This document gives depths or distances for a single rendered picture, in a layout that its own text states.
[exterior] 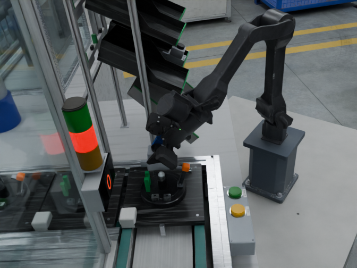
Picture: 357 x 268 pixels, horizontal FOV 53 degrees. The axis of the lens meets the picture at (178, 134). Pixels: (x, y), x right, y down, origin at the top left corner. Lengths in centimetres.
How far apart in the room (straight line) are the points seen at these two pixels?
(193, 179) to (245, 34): 48
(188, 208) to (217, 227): 10
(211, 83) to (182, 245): 45
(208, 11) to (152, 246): 430
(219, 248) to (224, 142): 58
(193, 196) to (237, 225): 16
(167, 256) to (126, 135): 67
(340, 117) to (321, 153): 181
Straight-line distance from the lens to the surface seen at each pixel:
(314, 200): 126
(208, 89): 90
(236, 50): 90
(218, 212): 107
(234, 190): 110
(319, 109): 330
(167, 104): 87
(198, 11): 506
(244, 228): 102
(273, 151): 110
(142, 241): 107
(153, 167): 102
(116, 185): 117
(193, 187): 111
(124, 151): 147
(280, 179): 119
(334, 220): 122
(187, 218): 103
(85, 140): 74
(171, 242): 106
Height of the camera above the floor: 176
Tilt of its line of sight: 37 degrees down
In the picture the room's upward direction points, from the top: 6 degrees counter-clockwise
